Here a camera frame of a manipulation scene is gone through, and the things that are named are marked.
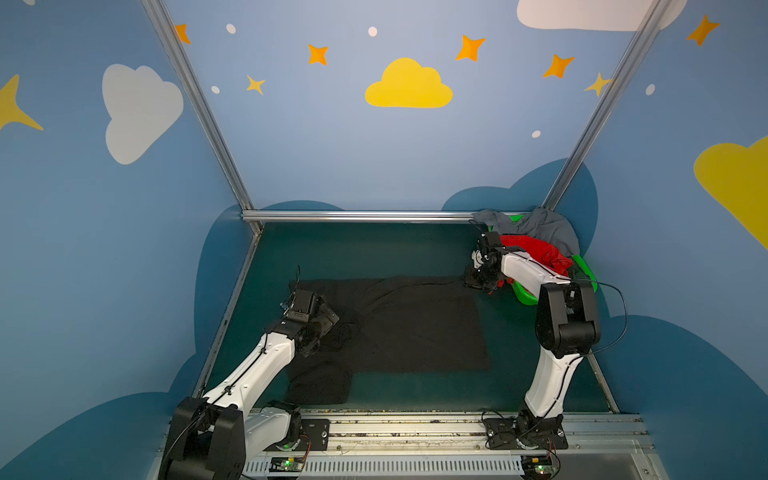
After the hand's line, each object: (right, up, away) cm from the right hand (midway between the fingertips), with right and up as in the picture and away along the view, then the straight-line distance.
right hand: (470, 281), depth 99 cm
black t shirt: (-28, -14, -6) cm, 31 cm away
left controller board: (-52, -42, -28) cm, 73 cm away
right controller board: (+8, -43, -28) cm, 51 cm away
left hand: (-44, -12, -12) cm, 48 cm away
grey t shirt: (+31, +20, +12) cm, 39 cm away
